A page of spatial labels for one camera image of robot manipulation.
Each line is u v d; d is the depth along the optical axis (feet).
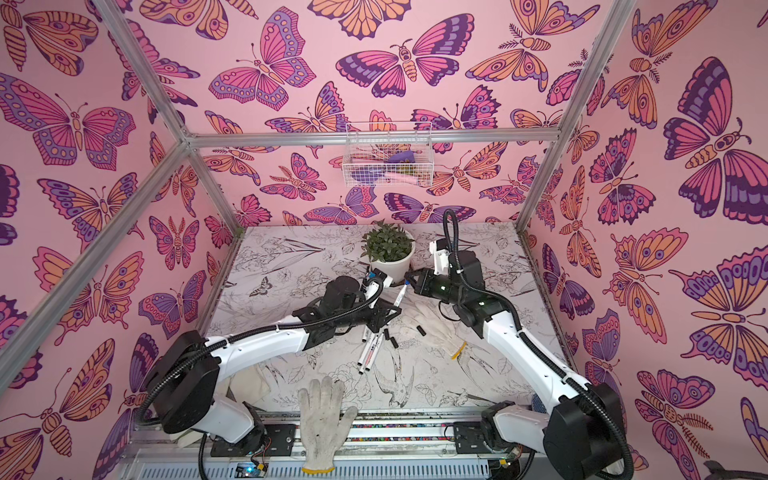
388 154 3.16
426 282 2.22
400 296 2.54
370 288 2.35
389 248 2.98
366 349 2.88
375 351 2.87
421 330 3.02
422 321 3.11
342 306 2.12
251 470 2.38
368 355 2.86
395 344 2.95
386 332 3.01
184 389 1.40
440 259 2.34
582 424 1.28
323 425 2.50
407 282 2.48
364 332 2.43
